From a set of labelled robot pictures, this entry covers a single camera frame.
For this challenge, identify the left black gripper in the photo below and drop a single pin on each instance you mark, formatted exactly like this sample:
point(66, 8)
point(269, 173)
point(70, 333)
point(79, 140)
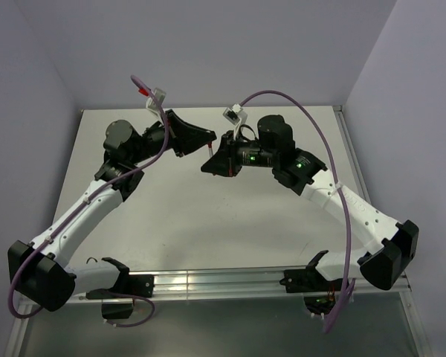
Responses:
point(183, 137)

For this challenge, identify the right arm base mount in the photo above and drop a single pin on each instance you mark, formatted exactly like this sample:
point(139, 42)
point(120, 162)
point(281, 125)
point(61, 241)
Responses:
point(311, 281)

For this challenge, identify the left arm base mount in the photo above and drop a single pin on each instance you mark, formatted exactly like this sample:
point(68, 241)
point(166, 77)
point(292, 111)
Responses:
point(137, 287)

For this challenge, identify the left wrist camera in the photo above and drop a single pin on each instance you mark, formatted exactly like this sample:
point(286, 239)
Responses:
point(154, 100)

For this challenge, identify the aluminium front rail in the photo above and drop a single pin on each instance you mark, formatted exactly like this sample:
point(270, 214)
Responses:
point(208, 284)

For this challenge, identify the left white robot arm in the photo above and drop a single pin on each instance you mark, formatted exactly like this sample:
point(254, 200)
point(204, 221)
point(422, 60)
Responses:
point(113, 184)

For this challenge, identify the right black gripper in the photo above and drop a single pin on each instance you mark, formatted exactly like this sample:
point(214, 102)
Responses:
point(225, 161)

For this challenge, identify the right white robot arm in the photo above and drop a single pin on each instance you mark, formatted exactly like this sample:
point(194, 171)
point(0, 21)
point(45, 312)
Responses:
point(388, 245)

